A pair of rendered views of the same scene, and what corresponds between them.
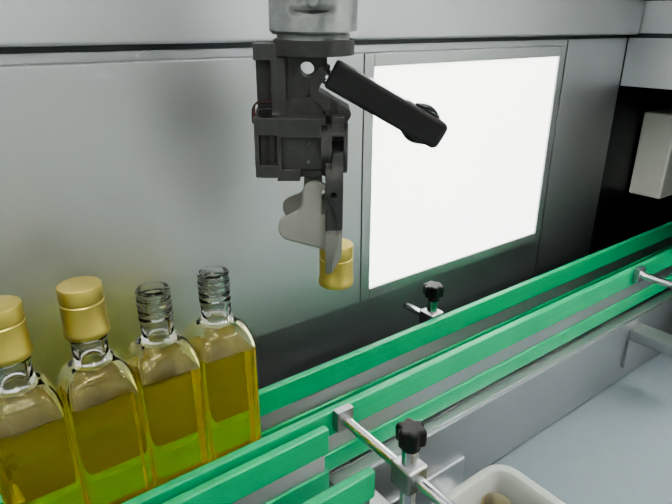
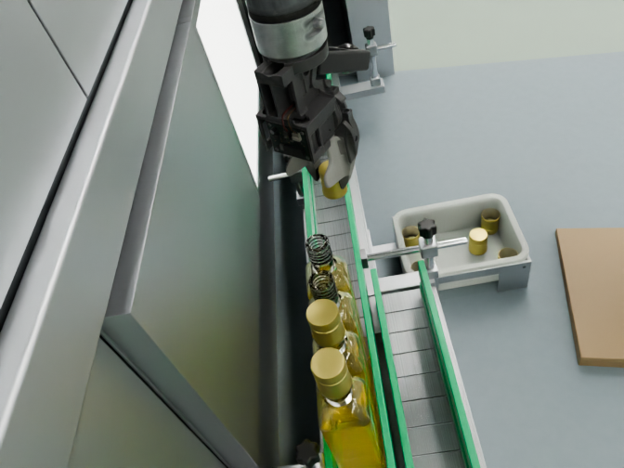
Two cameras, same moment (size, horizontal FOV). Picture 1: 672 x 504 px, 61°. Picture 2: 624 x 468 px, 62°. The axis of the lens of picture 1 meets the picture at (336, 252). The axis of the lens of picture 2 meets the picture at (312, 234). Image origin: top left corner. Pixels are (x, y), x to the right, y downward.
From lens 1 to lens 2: 0.52 m
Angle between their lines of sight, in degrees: 44
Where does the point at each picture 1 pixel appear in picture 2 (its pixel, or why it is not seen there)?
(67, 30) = (134, 168)
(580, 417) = (359, 162)
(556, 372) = not seen: hidden behind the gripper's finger
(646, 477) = (416, 164)
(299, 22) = (314, 43)
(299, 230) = (334, 175)
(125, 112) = (180, 196)
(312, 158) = (331, 125)
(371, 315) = not seen: hidden behind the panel
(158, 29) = (148, 112)
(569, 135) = not seen: outside the picture
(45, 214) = (203, 313)
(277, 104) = (301, 107)
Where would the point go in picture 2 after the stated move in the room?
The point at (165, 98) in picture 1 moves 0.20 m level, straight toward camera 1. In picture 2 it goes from (180, 162) to (364, 172)
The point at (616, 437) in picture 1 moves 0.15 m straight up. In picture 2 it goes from (384, 158) to (378, 108)
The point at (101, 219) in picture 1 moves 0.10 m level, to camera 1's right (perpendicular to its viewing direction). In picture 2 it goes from (211, 283) to (264, 222)
